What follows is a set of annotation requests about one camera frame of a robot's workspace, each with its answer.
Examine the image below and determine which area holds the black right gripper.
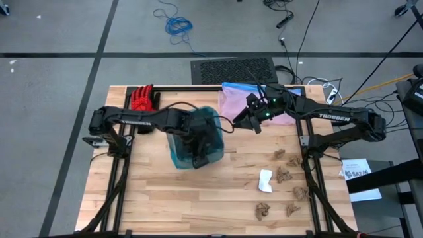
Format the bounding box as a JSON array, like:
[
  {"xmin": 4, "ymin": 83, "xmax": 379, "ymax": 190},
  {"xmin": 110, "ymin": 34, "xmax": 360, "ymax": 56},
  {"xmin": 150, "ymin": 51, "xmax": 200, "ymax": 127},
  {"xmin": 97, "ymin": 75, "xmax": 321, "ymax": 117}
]
[{"xmin": 233, "ymin": 93, "xmax": 282, "ymax": 135}]

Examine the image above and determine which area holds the black device on cart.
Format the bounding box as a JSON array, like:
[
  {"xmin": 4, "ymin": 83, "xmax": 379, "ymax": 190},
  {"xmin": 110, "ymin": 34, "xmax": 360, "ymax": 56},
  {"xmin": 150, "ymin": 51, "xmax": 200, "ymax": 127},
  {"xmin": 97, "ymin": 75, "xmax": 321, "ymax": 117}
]
[{"xmin": 401, "ymin": 64, "xmax": 423, "ymax": 117}]

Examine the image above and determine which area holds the black cable bundle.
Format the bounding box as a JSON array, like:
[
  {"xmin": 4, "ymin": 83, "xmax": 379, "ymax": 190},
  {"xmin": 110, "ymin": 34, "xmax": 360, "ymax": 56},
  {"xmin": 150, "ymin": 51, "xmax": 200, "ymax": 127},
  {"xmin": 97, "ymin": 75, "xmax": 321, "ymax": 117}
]
[{"xmin": 263, "ymin": 0, "xmax": 295, "ymax": 11}]

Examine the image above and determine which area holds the black diagonal floor cable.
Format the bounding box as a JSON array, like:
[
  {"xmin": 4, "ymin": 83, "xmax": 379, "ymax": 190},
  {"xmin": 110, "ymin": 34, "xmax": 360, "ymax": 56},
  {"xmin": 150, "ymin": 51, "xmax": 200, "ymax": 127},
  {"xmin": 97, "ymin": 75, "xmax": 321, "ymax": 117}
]
[{"xmin": 341, "ymin": 18, "xmax": 423, "ymax": 106}]

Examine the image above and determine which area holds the red and black cloth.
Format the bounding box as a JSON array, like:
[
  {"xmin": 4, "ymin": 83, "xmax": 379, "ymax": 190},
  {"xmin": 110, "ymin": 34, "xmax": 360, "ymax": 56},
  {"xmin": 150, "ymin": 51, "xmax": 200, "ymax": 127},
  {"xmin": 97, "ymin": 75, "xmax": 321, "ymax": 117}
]
[{"xmin": 131, "ymin": 84, "xmax": 162, "ymax": 135}]

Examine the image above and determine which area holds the teal plastic trash bag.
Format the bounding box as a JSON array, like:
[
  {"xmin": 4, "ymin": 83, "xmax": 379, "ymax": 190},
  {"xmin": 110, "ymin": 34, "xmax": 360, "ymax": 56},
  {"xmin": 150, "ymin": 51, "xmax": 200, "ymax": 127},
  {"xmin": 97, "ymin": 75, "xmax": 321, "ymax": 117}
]
[{"xmin": 166, "ymin": 105, "xmax": 225, "ymax": 170}]

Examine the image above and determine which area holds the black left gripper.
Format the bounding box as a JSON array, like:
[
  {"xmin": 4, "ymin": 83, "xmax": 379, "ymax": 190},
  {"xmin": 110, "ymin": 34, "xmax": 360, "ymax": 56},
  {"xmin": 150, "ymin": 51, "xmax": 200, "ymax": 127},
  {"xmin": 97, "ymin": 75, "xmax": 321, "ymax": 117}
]
[{"xmin": 183, "ymin": 114, "xmax": 219, "ymax": 169}]

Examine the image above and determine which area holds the brown paper ball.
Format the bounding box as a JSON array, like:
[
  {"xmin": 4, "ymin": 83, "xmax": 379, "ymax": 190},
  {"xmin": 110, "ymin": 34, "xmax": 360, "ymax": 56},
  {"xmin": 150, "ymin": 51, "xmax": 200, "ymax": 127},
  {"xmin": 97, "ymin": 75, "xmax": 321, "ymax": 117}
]
[
  {"xmin": 276, "ymin": 166, "xmax": 294, "ymax": 184},
  {"xmin": 254, "ymin": 202, "xmax": 272, "ymax": 222},
  {"xmin": 286, "ymin": 155, "xmax": 303, "ymax": 168},
  {"xmin": 286, "ymin": 203, "xmax": 302, "ymax": 218},
  {"xmin": 293, "ymin": 186, "xmax": 310, "ymax": 202}
]

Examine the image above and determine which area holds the blue cable coil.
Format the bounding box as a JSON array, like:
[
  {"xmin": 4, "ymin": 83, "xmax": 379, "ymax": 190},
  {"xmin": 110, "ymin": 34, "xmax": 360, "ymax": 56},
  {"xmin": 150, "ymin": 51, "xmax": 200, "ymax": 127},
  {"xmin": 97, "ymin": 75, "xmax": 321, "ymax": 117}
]
[{"xmin": 152, "ymin": 0, "xmax": 208, "ymax": 58}]

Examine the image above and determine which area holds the yellow floor cable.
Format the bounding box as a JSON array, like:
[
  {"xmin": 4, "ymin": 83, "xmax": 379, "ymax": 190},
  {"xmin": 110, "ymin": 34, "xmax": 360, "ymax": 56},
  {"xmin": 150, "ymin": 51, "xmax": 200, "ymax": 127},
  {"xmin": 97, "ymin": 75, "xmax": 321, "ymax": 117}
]
[{"xmin": 333, "ymin": 73, "xmax": 414, "ymax": 106}]

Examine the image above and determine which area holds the black metal bar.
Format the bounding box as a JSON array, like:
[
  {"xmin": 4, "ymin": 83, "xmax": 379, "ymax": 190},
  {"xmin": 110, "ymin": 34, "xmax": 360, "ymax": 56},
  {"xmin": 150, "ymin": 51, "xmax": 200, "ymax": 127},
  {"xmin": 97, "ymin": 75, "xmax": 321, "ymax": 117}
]
[{"xmin": 346, "ymin": 158, "xmax": 423, "ymax": 195}]

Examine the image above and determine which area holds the black power strip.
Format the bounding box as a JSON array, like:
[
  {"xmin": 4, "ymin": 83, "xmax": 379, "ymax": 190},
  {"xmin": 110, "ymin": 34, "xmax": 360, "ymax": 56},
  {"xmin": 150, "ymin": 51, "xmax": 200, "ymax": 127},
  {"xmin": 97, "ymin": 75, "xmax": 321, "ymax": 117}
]
[{"xmin": 276, "ymin": 12, "xmax": 295, "ymax": 30}]

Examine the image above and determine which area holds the white power strip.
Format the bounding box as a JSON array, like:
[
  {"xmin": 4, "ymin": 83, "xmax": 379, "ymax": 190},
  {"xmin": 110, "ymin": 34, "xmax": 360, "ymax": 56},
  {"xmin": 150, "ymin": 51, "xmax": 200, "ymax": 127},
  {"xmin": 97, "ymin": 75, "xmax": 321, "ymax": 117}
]
[{"xmin": 326, "ymin": 88, "xmax": 339, "ymax": 105}]

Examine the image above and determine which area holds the black perforated floor mat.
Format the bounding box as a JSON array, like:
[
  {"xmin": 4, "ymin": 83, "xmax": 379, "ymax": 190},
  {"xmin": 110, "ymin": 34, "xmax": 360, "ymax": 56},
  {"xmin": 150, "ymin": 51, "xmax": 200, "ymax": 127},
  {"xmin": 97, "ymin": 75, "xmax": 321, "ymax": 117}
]
[{"xmin": 190, "ymin": 56, "xmax": 280, "ymax": 85}]

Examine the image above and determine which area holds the white floor cable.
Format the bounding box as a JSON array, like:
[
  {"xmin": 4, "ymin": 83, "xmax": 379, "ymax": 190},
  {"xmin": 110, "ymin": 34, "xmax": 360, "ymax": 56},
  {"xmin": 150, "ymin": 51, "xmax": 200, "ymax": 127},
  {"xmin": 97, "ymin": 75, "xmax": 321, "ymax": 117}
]
[{"xmin": 302, "ymin": 76, "xmax": 343, "ymax": 90}]

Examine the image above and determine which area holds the black chair wheel base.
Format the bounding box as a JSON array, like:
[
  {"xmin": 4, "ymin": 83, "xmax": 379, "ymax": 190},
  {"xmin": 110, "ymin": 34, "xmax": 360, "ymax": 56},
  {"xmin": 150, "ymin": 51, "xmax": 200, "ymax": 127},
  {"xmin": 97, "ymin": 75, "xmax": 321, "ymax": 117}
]
[{"xmin": 393, "ymin": 0, "xmax": 423, "ymax": 18}]

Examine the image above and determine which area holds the long black floor cable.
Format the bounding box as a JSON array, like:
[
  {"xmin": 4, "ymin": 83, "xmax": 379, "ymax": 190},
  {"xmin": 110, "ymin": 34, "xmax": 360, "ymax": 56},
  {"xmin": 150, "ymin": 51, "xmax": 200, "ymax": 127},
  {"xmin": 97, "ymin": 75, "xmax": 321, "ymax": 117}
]
[{"xmin": 295, "ymin": 0, "xmax": 321, "ymax": 84}]

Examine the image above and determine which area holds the black floor cable loop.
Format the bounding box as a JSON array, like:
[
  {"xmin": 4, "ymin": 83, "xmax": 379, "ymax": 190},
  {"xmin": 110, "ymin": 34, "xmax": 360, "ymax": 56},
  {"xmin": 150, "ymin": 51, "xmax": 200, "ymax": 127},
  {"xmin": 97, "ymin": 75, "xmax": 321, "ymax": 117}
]
[{"xmin": 274, "ymin": 65, "xmax": 297, "ymax": 85}]

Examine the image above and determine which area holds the white printed paper sheet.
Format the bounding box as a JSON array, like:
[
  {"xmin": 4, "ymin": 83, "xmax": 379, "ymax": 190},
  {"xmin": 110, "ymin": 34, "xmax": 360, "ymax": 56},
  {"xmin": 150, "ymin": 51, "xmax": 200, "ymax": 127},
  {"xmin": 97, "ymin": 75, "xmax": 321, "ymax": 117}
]
[{"xmin": 340, "ymin": 158, "xmax": 383, "ymax": 203}]

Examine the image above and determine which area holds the pink plastic trash bag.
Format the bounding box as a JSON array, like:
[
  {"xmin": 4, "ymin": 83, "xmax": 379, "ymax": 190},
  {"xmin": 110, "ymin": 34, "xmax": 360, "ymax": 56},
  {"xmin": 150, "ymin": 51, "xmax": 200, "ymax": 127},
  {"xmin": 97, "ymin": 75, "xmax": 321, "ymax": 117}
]
[{"xmin": 217, "ymin": 82, "xmax": 303, "ymax": 126}]

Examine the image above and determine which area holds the black aluminium table frame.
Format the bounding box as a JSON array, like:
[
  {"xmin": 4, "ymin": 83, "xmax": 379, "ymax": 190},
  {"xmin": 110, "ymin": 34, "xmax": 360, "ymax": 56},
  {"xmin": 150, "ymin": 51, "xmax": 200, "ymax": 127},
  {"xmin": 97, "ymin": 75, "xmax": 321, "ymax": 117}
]
[{"xmin": 77, "ymin": 85, "xmax": 360, "ymax": 238}]

